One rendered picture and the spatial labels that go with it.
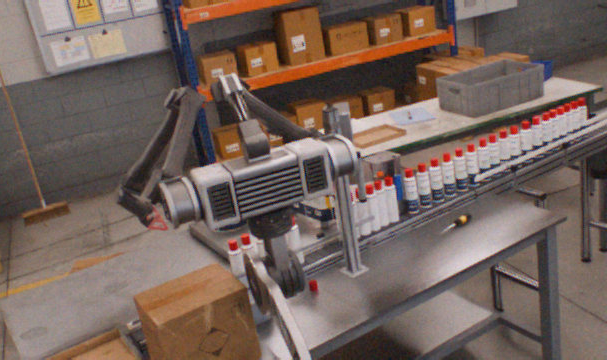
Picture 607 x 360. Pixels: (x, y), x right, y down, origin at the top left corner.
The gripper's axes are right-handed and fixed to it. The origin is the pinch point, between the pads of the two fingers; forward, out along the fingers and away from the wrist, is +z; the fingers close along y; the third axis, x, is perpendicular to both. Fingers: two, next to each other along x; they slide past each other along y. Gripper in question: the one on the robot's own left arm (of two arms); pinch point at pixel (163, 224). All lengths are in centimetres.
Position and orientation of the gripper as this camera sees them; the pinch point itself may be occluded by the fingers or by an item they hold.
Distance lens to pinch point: 263.2
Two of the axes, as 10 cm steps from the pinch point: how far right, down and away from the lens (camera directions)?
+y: -3.8, -2.6, 8.9
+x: -6.0, 8.0, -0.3
